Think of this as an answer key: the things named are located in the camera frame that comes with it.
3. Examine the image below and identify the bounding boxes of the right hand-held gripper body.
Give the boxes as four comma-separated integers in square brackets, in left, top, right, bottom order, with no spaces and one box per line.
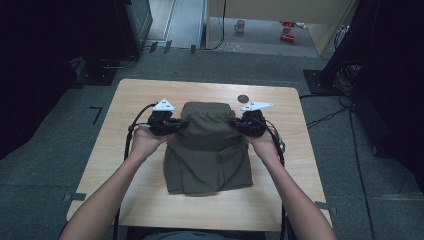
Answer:
[239,100,274,139]

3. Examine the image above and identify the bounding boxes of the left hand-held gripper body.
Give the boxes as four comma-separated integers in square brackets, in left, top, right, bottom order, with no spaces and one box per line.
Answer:
[146,98,179,137]

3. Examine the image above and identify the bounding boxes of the olive green shorts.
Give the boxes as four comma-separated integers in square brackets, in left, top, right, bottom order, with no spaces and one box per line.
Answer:
[162,101,254,197]

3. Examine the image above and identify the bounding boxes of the person's left hand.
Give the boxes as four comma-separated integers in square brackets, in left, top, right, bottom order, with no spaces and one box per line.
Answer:
[128,125,176,165]

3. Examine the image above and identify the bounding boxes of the person's right hand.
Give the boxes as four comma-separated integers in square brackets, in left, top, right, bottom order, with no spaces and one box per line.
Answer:
[244,129,284,166]

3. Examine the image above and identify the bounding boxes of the beige mug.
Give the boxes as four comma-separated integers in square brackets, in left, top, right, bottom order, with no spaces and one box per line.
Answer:
[233,19,247,35]

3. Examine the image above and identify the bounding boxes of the red toy figure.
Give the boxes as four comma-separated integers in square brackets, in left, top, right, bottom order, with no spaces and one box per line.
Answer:
[280,20,297,34]

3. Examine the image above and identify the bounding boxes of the dark cabinet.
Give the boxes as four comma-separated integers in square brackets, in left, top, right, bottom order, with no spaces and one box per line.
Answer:
[112,0,155,58]

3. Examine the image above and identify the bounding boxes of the person's dark clothing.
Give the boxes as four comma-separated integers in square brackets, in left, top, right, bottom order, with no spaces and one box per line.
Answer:
[125,227,268,240]

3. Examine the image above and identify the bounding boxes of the grey tape strip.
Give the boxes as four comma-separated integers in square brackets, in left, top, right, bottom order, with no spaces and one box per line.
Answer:
[314,200,338,215]
[62,192,87,203]

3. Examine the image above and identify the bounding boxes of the black curtain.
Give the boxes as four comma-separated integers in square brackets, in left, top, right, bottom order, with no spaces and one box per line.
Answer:
[0,0,116,160]

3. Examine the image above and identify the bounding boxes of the right hand-held gripper cable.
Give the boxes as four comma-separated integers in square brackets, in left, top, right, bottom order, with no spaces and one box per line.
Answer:
[262,118,292,240]

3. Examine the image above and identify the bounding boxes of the hand-held gripper cable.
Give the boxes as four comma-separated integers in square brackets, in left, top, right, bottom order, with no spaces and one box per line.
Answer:
[112,102,158,240]
[262,118,292,240]

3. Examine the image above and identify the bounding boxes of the left hand-held gripper cable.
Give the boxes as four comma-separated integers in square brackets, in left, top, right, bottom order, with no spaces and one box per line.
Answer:
[112,102,158,240]

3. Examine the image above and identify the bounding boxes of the black floor cable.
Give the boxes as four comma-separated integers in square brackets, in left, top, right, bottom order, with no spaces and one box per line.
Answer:
[298,92,355,130]

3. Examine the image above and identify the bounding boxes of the black stand base plate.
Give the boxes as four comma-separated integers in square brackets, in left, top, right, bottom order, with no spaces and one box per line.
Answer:
[302,68,338,96]
[74,64,118,87]

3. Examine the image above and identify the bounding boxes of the hanging black cable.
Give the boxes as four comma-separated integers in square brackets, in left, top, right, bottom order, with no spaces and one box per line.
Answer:
[199,0,228,52]

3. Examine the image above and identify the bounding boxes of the bundle of black cables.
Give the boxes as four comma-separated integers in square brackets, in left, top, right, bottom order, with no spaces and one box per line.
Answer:
[334,60,364,98]

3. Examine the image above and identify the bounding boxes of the long thin black cable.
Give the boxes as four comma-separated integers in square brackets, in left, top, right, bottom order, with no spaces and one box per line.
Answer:
[347,105,377,240]

